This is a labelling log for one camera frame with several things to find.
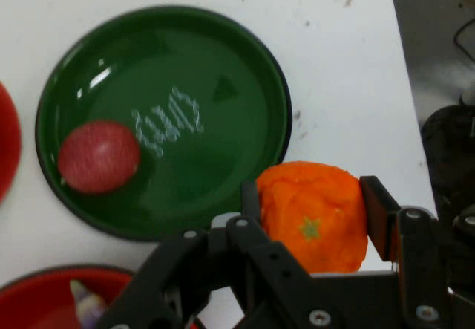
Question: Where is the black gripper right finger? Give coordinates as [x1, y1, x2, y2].
[358, 175, 453, 329]

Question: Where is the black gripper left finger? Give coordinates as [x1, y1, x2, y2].
[96, 180, 313, 329]

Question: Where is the black object on floor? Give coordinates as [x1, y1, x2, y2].
[419, 102, 475, 307]

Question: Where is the toy purple eggplant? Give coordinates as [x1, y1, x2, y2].
[69, 278, 109, 329]

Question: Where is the toy red apple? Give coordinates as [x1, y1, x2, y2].
[57, 120, 142, 195]

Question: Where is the dark green plate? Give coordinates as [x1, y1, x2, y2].
[35, 4, 293, 241]

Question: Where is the red plate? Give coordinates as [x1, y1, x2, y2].
[0, 264, 209, 329]

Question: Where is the toy watermelon slice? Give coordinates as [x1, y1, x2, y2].
[0, 79, 22, 204]

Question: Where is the grey floor cable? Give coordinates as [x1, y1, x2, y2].
[451, 0, 475, 62]

